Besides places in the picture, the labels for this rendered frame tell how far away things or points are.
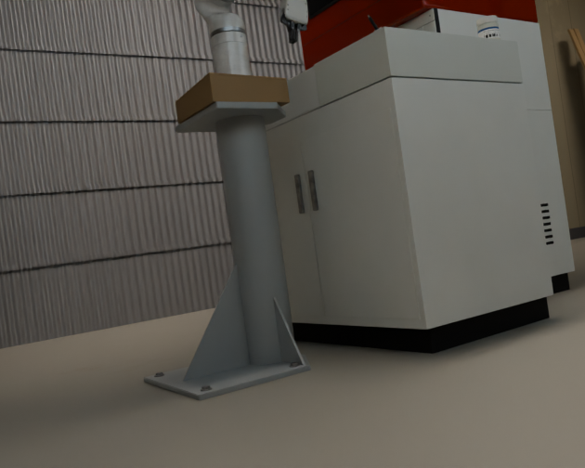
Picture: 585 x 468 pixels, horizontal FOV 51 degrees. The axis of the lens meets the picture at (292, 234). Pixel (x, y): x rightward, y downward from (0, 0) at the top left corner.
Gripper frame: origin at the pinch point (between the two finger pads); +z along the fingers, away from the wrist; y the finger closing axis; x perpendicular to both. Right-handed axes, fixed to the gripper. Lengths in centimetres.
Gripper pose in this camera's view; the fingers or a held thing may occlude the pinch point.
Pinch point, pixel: (293, 37)
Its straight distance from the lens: 234.0
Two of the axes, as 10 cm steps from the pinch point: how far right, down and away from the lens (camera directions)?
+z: -0.4, 9.9, -1.3
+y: -8.3, -1.0, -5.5
